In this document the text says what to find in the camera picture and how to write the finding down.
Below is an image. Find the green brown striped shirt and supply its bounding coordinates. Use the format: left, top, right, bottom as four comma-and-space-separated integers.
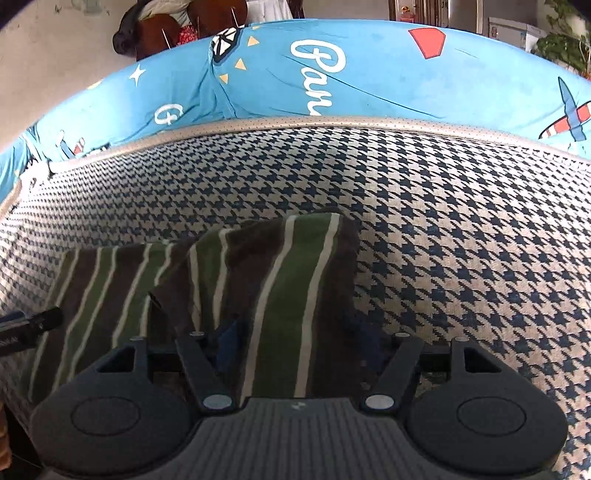
28, 208, 362, 403

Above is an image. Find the white chest freezer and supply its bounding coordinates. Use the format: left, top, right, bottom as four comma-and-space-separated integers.
488, 16, 548, 52

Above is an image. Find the wooden door frame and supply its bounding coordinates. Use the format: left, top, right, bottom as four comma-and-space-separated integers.
388, 0, 444, 22

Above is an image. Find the brown wooden chair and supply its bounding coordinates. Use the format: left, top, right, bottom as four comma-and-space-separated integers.
185, 0, 248, 38
136, 14, 186, 62

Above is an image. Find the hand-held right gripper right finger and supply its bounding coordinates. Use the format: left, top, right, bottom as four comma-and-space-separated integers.
358, 323, 505, 415

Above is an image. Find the blue printed bed sheet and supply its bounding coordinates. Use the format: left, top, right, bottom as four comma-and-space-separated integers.
0, 18, 591, 204

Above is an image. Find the houndstooth mattress cover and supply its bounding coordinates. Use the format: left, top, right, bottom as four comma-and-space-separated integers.
0, 115, 591, 480

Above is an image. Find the large potted plant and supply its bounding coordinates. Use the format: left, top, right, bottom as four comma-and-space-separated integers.
536, 0, 591, 77

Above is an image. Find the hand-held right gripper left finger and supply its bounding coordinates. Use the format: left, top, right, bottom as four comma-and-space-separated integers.
95, 318, 246, 415

